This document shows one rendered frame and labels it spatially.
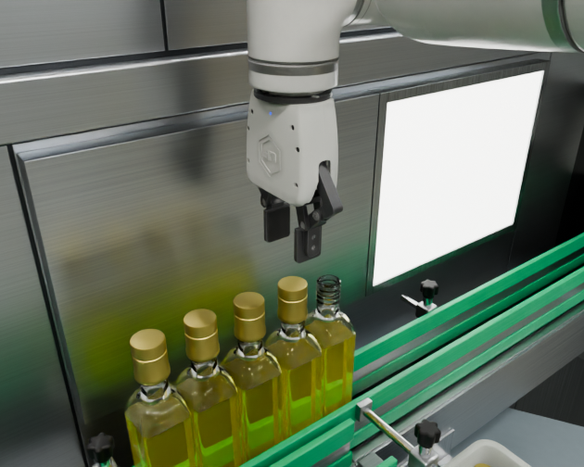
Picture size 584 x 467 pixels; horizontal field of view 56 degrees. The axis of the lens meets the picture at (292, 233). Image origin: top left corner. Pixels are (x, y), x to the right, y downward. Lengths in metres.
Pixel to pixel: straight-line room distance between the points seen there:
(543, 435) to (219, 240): 0.89
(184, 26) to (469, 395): 0.69
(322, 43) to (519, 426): 1.04
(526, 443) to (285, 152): 0.96
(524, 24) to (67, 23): 0.42
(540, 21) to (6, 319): 0.58
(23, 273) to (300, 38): 0.38
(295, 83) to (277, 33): 0.04
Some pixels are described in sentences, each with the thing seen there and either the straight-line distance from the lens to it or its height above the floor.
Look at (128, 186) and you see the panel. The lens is 0.62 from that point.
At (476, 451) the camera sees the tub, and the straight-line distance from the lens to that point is 0.92.
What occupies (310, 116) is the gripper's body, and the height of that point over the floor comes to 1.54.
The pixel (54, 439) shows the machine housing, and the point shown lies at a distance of 0.80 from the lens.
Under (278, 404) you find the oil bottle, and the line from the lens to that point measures 0.68.
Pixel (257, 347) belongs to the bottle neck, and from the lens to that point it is 0.63.
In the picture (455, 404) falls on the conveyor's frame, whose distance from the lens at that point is 0.95.
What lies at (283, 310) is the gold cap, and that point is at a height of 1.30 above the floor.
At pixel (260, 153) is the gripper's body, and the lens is 0.56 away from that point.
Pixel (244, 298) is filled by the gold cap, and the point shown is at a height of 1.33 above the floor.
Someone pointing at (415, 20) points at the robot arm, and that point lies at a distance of 0.38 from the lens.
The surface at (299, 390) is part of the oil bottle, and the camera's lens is 0.69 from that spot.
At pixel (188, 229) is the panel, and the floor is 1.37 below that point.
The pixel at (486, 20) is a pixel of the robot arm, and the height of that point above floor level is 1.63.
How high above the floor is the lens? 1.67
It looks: 27 degrees down
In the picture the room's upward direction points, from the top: straight up
